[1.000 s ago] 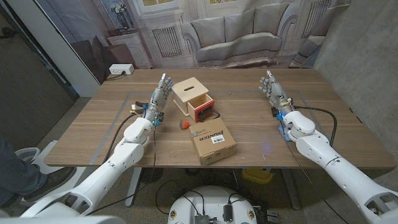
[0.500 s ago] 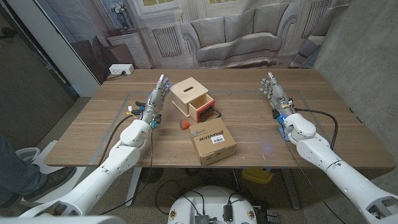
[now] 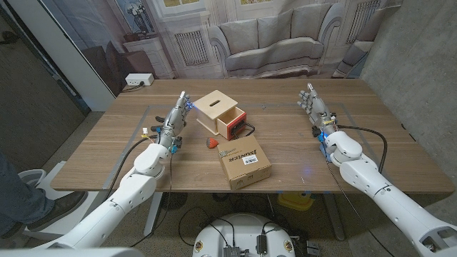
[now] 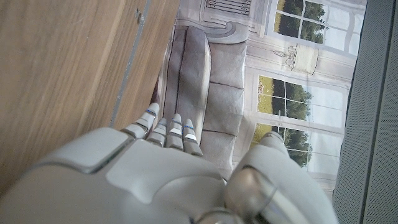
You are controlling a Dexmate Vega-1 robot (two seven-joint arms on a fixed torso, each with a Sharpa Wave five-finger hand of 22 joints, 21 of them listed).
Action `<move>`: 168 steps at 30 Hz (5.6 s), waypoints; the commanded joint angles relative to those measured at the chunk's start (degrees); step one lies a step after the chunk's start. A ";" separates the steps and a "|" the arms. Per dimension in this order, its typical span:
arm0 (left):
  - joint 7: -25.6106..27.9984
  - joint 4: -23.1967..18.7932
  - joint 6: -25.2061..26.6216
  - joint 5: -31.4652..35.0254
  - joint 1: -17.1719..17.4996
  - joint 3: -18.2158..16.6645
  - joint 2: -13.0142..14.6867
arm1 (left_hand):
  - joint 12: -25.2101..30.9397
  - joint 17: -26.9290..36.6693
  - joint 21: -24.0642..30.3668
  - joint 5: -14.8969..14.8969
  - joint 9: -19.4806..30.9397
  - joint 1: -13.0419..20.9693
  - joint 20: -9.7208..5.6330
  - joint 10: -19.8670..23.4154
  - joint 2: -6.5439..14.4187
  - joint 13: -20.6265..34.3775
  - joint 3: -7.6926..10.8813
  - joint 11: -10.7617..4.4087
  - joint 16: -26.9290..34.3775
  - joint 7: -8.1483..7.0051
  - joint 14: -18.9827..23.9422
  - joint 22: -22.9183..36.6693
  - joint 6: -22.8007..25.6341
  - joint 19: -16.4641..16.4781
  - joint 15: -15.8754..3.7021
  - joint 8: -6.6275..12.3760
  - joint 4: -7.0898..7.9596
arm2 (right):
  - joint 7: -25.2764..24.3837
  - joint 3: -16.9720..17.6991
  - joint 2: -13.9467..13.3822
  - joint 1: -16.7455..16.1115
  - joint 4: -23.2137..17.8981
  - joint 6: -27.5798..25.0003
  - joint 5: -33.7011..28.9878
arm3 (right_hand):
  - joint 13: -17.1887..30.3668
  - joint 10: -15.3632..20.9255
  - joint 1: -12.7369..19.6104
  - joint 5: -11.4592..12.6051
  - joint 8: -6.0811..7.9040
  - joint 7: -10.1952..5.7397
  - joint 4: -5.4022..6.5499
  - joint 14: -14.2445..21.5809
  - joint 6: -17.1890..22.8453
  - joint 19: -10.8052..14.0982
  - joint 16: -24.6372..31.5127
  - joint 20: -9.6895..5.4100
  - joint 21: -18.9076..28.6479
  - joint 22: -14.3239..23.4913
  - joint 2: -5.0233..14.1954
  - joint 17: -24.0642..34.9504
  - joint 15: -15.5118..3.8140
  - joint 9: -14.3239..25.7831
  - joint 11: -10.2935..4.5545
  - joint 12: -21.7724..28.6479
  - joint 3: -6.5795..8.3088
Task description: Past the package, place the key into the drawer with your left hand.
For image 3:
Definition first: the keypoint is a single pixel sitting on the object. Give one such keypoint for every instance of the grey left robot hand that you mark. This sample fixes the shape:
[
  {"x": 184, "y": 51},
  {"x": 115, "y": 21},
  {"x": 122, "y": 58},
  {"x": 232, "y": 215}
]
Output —
[{"x": 173, "y": 123}]

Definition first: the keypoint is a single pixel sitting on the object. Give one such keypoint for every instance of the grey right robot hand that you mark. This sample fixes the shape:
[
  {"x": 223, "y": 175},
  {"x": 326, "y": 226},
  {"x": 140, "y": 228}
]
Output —
[{"x": 317, "y": 107}]

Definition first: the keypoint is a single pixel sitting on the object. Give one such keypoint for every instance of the brown cardboard package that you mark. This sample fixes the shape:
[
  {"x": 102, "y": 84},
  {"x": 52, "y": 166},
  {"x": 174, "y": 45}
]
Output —
[{"x": 242, "y": 169}]

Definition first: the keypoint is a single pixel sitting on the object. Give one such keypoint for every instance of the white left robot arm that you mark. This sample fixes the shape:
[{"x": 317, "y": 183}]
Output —
[{"x": 135, "y": 189}]

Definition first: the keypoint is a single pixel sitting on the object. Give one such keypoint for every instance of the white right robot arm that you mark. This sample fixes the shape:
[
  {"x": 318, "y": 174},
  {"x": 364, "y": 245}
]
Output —
[{"x": 360, "y": 171}]

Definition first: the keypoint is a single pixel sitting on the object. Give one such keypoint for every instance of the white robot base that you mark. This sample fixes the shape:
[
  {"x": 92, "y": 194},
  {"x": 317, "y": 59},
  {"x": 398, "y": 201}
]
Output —
[{"x": 242, "y": 228}]

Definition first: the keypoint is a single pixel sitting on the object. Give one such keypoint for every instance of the wooden drawer red front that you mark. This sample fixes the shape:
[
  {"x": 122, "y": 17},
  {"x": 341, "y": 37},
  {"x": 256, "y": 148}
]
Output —
[{"x": 233, "y": 119}]

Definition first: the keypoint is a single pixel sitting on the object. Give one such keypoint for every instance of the wooden box with slot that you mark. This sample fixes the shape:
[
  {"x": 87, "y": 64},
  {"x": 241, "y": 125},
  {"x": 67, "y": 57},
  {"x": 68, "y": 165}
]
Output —
[{"x": 205, "y": 109}]

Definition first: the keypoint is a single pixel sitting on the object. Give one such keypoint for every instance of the small red toy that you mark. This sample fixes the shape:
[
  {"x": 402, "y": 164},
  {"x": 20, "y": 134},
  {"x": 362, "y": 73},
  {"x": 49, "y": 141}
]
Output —
[{"x": 212, "y": 143}]

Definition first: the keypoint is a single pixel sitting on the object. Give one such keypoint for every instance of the white power strip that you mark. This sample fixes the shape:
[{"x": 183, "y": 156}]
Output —
[{"x": 139, "y": 79}]

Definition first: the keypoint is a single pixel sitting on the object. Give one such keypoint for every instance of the printed living room backdrop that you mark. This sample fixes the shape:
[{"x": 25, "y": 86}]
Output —
[{"x": 271, "y": 43}]

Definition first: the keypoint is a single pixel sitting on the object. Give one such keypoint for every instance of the yellow object under table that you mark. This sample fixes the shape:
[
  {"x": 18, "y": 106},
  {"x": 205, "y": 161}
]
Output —
[{"x": 294, "y": 201}]

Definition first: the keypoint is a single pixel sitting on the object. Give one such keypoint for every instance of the grey table leg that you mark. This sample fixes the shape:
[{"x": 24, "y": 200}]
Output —
[{"x": 333, "y": 217}]

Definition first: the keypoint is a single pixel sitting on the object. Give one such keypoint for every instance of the grey box on floor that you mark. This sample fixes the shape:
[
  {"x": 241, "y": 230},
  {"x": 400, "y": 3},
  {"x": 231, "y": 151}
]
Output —
[{"x": 313, "y": 248}]

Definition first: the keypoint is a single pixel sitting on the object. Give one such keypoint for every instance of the black module on base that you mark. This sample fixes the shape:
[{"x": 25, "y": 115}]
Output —
[{"x": 261, "y": 244}]

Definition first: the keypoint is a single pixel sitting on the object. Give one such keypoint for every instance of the white robot torso edge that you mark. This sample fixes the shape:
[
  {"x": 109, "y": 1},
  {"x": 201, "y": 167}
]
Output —
[{"x": 71, "y": 252}]

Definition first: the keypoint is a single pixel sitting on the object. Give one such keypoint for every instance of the person in jeans dark shoe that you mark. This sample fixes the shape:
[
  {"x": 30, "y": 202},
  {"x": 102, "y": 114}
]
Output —
[{"x": 21, "y": 203}]

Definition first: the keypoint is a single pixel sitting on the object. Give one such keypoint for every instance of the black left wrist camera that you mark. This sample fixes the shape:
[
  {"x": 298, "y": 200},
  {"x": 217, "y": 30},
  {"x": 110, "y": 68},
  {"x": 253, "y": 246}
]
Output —
[{"x": 178, "y": 142}]

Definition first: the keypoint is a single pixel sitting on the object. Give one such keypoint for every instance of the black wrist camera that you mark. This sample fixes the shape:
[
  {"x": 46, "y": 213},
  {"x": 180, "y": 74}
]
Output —
[
  {"x": 178, "y": 142},
  {"x": 315, "y": 131}
]

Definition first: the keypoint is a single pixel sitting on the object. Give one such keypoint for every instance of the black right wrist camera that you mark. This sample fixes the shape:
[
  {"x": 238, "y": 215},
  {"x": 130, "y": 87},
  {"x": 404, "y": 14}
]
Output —
[{"x": 315, "y": 131}]

